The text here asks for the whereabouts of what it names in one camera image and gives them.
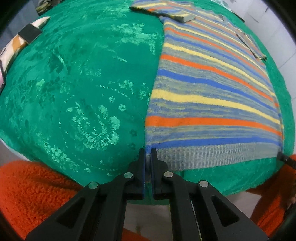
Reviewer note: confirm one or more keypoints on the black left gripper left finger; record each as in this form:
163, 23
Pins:
97, 212

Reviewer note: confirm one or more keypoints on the green floral bedspread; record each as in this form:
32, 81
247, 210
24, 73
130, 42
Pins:
76, 99

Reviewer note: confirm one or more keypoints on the orange fuzzy sleeve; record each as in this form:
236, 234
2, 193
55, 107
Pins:
32, 192
277, 197

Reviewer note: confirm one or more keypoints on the orange fuzzy sleeve left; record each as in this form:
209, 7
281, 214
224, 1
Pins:
32, 192

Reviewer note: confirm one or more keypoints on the black phone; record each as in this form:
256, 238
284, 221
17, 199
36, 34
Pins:
29, 33

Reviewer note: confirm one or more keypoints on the orange fuzzy sleeve right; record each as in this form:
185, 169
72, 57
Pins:
277, 197

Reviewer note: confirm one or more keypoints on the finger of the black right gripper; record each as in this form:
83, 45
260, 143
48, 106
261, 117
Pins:
286, 159

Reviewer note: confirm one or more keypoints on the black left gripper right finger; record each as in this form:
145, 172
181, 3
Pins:
198, 210

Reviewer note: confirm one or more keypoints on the striped knit sweater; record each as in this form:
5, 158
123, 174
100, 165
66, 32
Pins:
212, 103

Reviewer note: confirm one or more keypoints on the cream orange folded cloth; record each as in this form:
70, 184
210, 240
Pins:
16, 44

